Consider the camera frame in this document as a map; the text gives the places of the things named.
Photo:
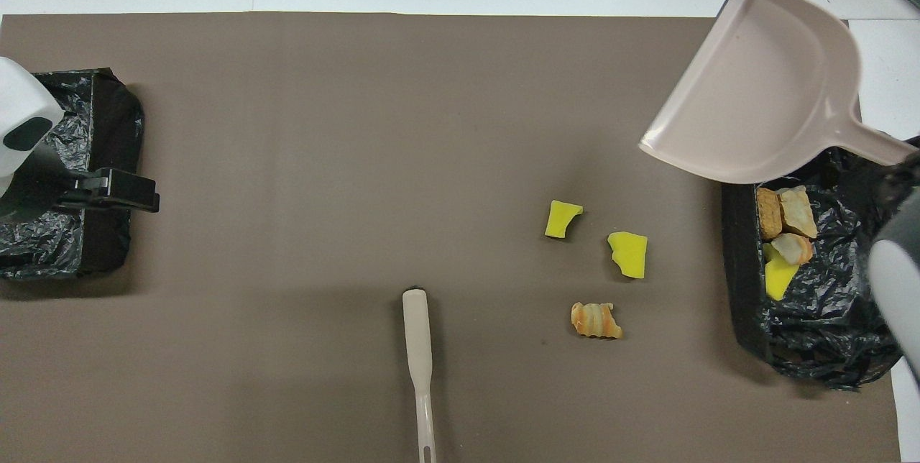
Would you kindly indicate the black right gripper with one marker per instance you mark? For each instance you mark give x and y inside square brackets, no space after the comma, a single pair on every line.
[898,175]

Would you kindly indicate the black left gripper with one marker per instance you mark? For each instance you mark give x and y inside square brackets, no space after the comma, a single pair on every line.
[36,193]

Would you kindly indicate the pale blocky bread chunk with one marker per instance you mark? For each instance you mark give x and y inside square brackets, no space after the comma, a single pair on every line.
[799,213]

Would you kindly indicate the pale crumbly bread chunk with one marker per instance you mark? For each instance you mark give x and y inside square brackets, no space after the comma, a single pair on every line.
[793,249]

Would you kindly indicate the orange-brown bread roll piece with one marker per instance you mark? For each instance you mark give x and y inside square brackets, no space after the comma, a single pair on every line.
[769,213]

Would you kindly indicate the yellow sponge with green pad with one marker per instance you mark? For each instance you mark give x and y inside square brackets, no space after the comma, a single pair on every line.
[780,277]

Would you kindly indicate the beige plastic dustpan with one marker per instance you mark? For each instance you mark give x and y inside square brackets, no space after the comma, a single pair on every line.
[762,89]

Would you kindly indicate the beige hand brush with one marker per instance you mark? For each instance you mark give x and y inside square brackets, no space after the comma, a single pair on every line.
[417,333]

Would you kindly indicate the orange striped ridged piece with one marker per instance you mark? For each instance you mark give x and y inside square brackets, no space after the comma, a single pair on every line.
[595,321]

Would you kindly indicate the small yellow sponge piece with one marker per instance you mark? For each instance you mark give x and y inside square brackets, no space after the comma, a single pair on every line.
[560,218]

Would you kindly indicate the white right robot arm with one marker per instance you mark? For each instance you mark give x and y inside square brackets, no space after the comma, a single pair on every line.
[898,283]

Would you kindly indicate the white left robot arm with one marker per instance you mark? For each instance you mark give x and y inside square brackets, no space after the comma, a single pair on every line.
[18,96]

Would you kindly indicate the black bag lined bin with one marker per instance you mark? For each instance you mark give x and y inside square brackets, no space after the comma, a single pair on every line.
[826,319]
[108,254]

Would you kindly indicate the brown paper table mat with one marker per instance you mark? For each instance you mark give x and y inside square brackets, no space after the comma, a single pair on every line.
[359,161]

